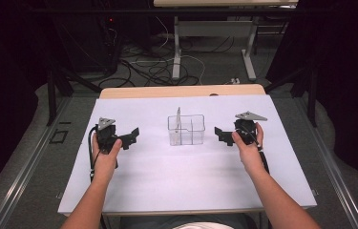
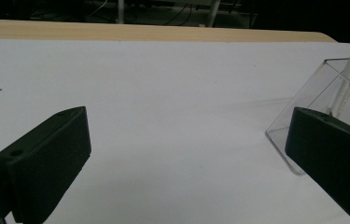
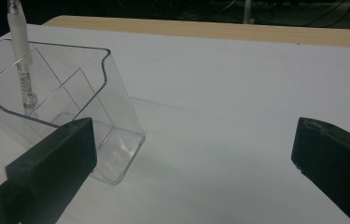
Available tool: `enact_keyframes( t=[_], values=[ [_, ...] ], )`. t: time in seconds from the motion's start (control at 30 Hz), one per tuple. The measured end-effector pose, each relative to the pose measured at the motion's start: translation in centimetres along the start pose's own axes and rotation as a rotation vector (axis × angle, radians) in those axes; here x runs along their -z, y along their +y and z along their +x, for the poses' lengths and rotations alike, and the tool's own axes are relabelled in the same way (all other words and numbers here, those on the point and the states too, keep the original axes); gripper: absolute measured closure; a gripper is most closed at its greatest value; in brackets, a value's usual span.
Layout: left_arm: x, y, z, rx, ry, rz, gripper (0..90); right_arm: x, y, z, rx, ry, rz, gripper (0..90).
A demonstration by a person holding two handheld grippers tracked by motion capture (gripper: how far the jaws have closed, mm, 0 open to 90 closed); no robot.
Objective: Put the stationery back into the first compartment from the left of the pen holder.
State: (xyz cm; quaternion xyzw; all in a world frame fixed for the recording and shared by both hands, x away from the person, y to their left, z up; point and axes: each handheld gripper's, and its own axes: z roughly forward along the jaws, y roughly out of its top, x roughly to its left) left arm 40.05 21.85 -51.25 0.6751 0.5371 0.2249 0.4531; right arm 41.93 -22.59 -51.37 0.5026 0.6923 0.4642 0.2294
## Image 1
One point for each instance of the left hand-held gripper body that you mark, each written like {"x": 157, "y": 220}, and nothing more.
{"x": 106, "y": 136}

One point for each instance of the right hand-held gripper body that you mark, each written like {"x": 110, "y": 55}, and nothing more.
{"x": 246, "y": 132}

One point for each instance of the clear plastic desk organizer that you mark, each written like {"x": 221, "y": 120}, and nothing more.
{"x": 195, "y": 135}

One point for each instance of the silver white pen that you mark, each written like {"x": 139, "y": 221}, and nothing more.
{"x": 178, "y": 119}

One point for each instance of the person's right hand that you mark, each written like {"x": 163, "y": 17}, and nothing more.
{"x": 249, "y": 156}

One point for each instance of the person's left hand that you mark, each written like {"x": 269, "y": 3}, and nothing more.
{"x": 105, "y": 163}

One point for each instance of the white power plug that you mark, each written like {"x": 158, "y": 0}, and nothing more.
{"x": 234, "y": 81}

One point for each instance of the wooden table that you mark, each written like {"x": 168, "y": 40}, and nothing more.
{"x": 167, "y": 91}

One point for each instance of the white table mat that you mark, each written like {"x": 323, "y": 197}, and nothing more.
{"x": 183, "y": 181}

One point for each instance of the black metal stand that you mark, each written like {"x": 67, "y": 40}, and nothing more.
{"x": 311, "y": 95}
{"x": 52, "y": 95}

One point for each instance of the person's white shirt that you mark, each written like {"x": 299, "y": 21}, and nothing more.
{"x": 203, "y": 226}

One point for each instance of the black computer tower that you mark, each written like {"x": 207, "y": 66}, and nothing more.
{"x": 109, "y": 44}

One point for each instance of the white desk with metal legs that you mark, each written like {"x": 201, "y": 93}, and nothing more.
{"x": 211, "y": 28}

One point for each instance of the dark curtain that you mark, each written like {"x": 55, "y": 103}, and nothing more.
{"x": 351, "y": 79}
{"x": 4, "y": 95}

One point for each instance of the aluminium floor rail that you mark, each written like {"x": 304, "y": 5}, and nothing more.
{"x": 24, "y": 171}
{"x": 332, "y": 173}

